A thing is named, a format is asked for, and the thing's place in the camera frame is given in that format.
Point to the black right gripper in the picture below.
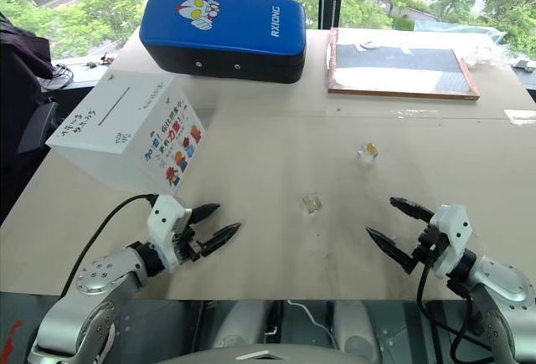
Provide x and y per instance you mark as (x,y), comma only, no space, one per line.
(428,244)

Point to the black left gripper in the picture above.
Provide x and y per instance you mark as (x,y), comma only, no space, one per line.
(190,247)

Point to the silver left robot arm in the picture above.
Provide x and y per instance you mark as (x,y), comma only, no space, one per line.
(100,280)

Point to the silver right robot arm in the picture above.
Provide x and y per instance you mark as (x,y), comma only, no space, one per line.
(498,284)

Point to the white donation box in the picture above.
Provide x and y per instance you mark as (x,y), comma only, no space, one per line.
(125,104)

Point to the clear plastic bag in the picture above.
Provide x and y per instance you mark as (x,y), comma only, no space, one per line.
(369,152)

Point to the clear candy near centre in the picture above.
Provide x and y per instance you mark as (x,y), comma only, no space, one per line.
(312,204)

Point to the grey rounded robot leg shell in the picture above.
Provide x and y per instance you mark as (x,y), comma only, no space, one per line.
(245,326)
(356,330)

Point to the grey robot torso shell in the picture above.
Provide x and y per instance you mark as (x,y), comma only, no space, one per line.
(251,356)

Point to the wooden framed board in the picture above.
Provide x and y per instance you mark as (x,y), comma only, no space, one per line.
(398,67)

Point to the crumpled clear plastic wrap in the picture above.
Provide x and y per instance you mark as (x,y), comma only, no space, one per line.
(480,55)

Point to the blue padded kick shield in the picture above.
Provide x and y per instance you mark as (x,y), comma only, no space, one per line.
(218,29)

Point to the small grey device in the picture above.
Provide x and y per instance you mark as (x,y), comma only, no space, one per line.
(524,64)

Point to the teal plastic sheet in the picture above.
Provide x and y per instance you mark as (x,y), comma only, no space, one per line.
(456,28)

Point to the black office chair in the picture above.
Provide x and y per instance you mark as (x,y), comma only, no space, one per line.
(19,71)

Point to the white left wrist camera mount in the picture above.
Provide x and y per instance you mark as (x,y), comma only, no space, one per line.
(164,230)

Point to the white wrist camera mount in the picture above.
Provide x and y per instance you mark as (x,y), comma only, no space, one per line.
(164,230)
(453,234)

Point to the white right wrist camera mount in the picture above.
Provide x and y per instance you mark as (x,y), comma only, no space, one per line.
(453,234)

